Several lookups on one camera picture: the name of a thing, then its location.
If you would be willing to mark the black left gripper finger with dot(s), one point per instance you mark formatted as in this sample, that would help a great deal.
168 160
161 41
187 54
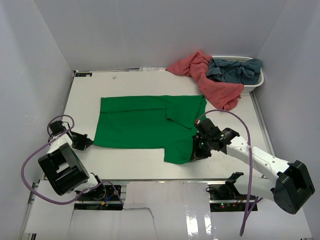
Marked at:
86 140
84 146

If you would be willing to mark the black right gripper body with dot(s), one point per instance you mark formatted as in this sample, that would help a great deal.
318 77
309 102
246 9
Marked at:
205 148

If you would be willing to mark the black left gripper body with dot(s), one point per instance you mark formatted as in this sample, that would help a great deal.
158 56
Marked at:
78 142

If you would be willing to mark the green t shirt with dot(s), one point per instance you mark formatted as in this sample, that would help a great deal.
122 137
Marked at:
150 122

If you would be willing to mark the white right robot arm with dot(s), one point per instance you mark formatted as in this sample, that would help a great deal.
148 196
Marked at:
288 184

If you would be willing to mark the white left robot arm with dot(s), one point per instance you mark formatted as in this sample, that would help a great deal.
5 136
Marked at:
62 167

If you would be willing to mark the salmon pink t shirt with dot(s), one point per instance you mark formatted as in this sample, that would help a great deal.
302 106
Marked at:
222 95

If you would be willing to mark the white plastic laundry basket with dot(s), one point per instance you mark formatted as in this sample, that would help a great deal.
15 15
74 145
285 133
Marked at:
246 88

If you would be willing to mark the black label sticker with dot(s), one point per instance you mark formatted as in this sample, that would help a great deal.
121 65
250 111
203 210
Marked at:
83 74

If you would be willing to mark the dark blue t shirt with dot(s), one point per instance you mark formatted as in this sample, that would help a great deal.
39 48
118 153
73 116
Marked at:
235 72

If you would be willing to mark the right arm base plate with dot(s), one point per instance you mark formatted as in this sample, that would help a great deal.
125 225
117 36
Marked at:
223 197

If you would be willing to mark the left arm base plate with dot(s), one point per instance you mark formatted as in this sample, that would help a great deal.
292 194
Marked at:
107 201

